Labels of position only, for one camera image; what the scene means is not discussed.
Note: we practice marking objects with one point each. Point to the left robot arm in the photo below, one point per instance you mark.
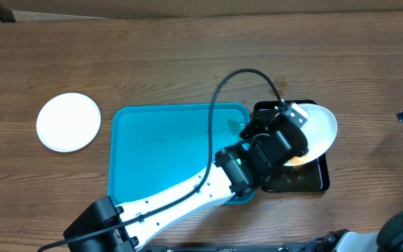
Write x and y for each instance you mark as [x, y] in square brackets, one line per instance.
[232, 171]

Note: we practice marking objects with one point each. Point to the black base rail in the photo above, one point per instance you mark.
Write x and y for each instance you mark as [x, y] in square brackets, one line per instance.
[296, 247]

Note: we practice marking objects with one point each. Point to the white plate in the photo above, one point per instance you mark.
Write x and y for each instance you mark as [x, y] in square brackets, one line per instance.
[68, 122]
[320, 132]

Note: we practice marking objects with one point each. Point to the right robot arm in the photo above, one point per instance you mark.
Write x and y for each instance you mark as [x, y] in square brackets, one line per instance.
[389, 238]

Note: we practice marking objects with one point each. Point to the black water tray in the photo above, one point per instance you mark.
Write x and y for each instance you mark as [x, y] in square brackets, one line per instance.
[309, 177]

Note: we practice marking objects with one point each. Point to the teal plastic tray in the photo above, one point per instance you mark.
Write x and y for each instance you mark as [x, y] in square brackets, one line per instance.
[155, 147]

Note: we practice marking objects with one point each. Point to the white plate top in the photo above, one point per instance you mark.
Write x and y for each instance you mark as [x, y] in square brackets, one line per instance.
[68, 122]

